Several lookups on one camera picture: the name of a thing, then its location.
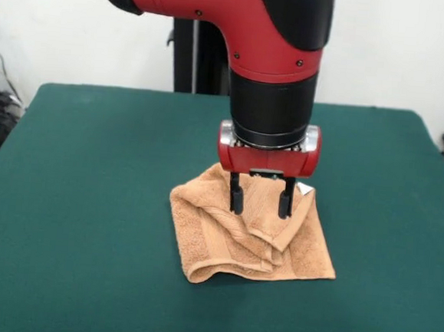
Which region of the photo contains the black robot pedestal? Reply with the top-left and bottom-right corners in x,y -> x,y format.
162,15 -> 238,97

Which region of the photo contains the dark green table cloth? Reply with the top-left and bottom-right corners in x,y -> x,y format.
0,77 -> 444,332

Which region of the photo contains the tan terry towel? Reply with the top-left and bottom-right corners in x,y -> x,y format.
162,157 -> 344,295

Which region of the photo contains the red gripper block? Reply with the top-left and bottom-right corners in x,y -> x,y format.
212,118 -> 324,222

